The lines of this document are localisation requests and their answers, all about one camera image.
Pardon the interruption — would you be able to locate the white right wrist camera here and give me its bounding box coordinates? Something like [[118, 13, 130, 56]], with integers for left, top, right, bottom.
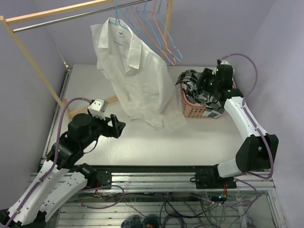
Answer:
[[217, 59, 231, 66]]

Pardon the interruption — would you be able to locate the blue empty wire hanger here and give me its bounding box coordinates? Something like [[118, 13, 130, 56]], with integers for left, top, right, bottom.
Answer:
[[143, 0, 183, 66]]

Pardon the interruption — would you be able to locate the wooden clothes rack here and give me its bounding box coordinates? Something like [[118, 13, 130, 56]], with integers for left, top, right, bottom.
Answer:
[[0, 0, 174, 121]]

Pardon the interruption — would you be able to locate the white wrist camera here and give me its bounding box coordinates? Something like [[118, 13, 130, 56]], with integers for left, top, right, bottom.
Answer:
[[87, 99, 108, 120], [217, 59, 231, 66]]

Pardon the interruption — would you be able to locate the aluminium rail base frame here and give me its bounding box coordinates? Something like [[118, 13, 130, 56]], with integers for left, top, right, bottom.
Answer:
[[28, 66, 285, 228]]

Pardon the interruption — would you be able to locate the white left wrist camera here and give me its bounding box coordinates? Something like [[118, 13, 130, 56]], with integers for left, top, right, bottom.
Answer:
[[87, 99, 108, 120]]

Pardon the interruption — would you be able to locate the pink wire hanger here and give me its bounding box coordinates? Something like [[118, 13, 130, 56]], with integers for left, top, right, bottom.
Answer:
[[130, 0, 176, 66]]

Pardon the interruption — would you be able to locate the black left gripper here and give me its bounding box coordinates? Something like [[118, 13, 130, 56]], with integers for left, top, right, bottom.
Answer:
[[81, 111, 125, 148]]

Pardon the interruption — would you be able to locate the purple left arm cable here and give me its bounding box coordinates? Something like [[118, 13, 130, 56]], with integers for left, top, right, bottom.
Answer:
[[4, 97, 92, 228]]

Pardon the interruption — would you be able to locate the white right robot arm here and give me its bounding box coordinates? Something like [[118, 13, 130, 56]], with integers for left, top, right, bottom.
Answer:
[[195, 64, 279, 188]]

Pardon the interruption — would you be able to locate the blue wire hanger white shirt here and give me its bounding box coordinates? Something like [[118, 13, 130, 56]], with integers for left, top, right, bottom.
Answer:
[[109, 0, 131, 38]]

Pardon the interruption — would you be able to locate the black white plaid shirt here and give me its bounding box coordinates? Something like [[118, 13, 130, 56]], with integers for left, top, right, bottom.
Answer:
[[176, 68, 224, 118]]

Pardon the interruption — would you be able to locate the white shirt paper tag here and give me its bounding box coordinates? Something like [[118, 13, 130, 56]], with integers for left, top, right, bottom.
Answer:
[[121, 41, 130, 62]]

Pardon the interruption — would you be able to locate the pink laundry basket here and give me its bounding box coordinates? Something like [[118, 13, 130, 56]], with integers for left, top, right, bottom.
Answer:
[[176, 79, 225, 119]]

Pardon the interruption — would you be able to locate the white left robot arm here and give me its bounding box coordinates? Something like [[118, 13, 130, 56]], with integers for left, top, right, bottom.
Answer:
[[0, 114, 126, 228]]

